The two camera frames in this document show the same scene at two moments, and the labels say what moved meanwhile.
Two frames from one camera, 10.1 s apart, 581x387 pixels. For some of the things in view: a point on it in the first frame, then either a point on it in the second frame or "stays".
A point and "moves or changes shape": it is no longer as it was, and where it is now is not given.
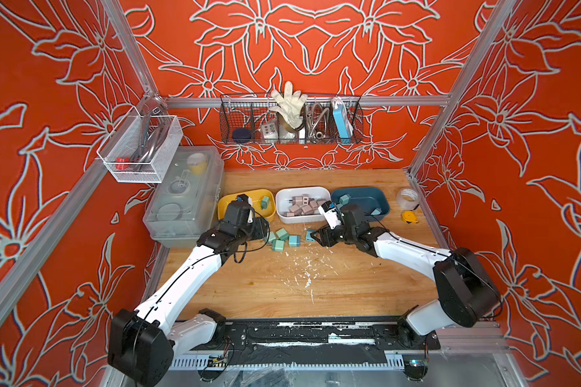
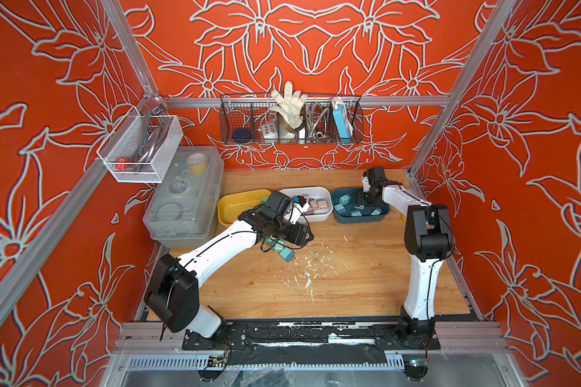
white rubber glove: x=290 y=105 stays
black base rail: x=314 y=341 stays
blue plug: x=344 y=200 stays
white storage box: x=299 y=205 stays
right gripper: x=322 y=231 to x=361 y=201
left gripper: x=261 y=227 to x=299 y=235
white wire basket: x=139 y=150 stays
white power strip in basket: x=269 y=131 stays
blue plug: x=294 y=240 moves or changes shape
